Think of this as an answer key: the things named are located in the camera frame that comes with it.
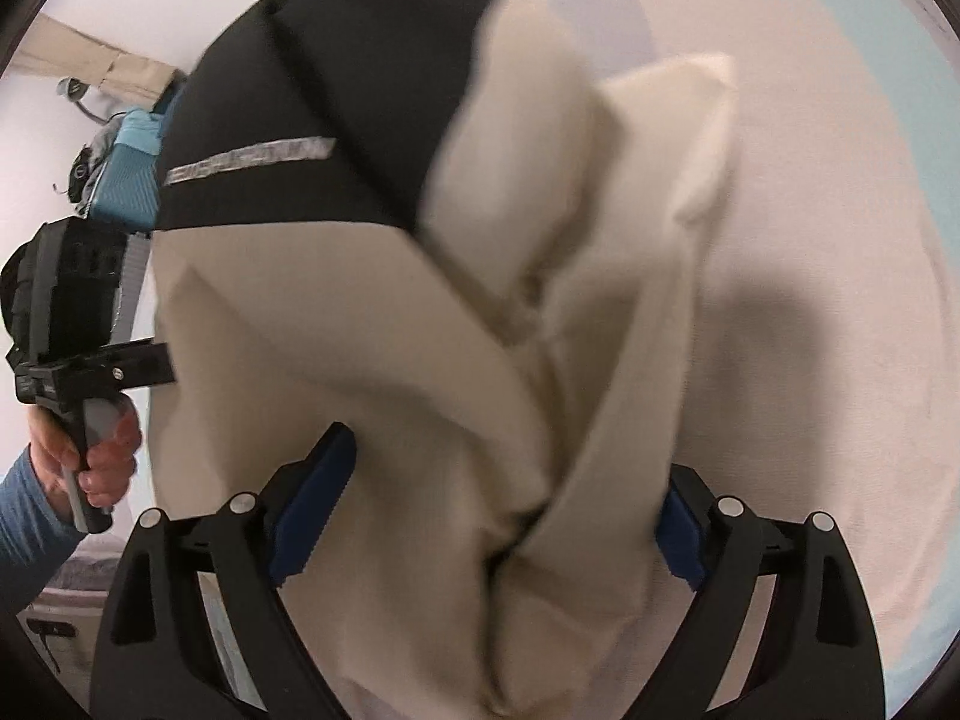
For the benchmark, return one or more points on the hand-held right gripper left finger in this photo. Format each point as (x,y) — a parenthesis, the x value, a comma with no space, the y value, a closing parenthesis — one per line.
(319,499)

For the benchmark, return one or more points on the grey suitcase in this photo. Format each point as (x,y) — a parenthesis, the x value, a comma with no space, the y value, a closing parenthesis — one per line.
(133,285)

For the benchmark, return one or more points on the person's left hand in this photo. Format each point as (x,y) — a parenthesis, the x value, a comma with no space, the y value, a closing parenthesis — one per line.
(112,465)

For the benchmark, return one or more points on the striped printed bed sheet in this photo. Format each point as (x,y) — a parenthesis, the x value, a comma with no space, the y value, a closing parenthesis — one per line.
(825,315)

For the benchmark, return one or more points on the blue ribbed suitcase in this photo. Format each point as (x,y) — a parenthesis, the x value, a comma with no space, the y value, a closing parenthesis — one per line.
(124,172)

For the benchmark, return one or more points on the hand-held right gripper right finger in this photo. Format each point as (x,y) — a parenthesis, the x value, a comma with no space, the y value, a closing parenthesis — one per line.
(679,536)

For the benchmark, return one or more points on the person's left forearm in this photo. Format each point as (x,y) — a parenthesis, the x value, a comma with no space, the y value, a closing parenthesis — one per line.
(30,532)

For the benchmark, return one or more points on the pile of grey clothes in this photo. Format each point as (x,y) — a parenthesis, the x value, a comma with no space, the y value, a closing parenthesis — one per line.
(94,157)

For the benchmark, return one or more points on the cream and black jacket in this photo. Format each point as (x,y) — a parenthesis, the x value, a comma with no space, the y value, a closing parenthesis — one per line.
(337,352)

